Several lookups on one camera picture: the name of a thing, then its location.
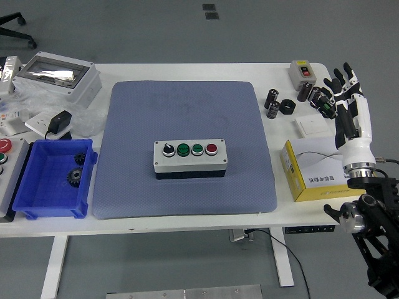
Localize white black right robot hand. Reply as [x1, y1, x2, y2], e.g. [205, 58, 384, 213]
[323, 62, 377, 171]

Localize grey four-button control box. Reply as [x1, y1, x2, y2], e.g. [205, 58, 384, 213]
[153, 138, 228, 181]

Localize yellow white cardboard box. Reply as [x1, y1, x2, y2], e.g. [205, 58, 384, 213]
[279, 136, 367, 202]

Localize black module with green terminal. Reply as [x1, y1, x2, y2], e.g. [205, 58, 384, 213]
[316, 87, 338, 119]

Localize black hex nut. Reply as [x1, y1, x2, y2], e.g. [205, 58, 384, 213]
[279, 98, 296, 115]

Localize black table control panel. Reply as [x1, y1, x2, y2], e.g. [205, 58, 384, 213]
[284, 224, 336, 234]

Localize white table leg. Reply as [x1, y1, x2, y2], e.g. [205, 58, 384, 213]
[40, 235, 69, 299]
[270, 229, 296, 287]

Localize blue-grey textured mat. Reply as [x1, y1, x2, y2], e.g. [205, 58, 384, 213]
[92, 80, 279, 221]

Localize grey metal plate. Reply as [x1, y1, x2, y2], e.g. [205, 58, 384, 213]
[105, 283, 262, 299]

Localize clear plastic bag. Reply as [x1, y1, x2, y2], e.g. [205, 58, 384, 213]
[0, 82, 107, 140]

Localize large black gear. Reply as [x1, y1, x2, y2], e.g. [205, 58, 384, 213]
[66, 167, 84, 188]

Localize black power adapter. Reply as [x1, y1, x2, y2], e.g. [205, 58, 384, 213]
[44, 110, 73, 140]

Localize blue plastic bin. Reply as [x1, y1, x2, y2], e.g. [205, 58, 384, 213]
[11, 138, 99, 221]

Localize small white packaging boxes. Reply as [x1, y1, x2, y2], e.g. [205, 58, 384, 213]
[0, 108, 32, 136]

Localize grey emergency stop control station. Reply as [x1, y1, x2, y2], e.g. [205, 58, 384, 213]
[0, 136, 32, 222]

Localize white boxy device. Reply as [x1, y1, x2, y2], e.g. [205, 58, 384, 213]
[0, 55, 23, 96]

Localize black office chair base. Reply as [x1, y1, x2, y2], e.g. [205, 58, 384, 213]
[0, 11, 37, 49]

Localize white wall switch plate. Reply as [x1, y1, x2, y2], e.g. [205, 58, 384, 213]
[294, 113, 332, 138]

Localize grey push-button switch box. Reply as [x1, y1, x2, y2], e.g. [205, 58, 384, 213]
[287, 59, 318, 92]

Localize black cable under table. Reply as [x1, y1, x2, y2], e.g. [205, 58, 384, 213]
[246, 229, 311, 299]

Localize metal table bracket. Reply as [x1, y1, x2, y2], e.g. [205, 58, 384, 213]
[229, 229, 255, 242]

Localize grey enclosure with clear lid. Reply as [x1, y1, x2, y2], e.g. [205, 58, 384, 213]
[12, 51, 103, 109]

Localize white wall socket plate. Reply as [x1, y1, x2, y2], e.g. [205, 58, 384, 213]
[24, 112, 73, 140]

